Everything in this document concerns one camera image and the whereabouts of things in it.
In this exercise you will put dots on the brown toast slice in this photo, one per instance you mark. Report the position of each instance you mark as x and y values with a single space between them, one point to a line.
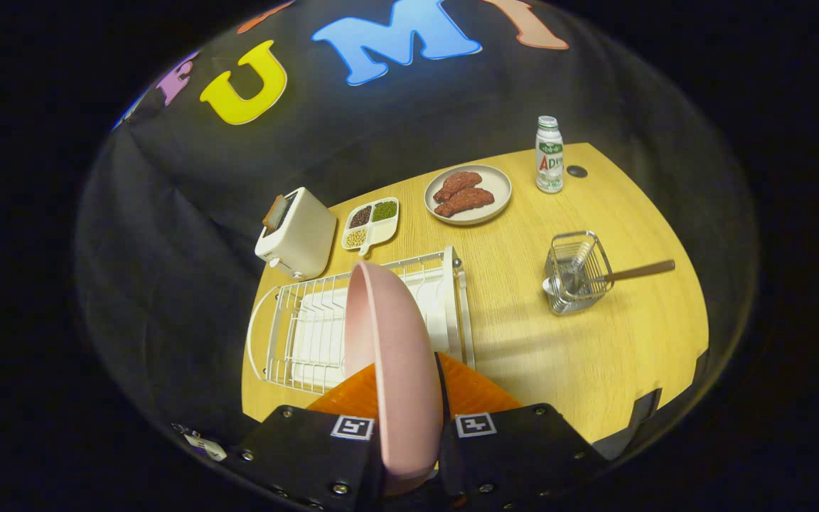
276 212

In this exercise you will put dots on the red meat piece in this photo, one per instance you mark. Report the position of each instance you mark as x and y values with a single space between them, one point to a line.
458 185
466 202

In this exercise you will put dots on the white toaster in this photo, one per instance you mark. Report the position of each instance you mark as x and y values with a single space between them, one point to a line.
303 235

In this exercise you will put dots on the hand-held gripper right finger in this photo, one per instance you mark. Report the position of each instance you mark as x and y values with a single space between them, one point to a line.
509 455

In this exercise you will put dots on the white drink bottle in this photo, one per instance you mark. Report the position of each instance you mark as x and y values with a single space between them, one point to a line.
549 167

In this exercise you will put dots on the black table edge bracket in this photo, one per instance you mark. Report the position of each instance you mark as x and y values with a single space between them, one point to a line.
640 419
701 366

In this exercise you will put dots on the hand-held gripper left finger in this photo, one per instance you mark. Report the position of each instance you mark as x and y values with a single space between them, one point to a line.
310 455

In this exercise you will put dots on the black backdrop cloth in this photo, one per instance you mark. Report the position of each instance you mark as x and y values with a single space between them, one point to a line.
203 213

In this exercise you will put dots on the pink plate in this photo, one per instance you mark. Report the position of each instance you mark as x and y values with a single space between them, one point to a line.
395 370

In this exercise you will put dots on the beige plate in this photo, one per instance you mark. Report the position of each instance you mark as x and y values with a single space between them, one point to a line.
491 185

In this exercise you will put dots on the white divided bean dish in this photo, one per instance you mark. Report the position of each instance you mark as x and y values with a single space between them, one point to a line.
370 229

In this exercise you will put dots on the white drip tray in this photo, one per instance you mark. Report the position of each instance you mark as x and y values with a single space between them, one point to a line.
324 334

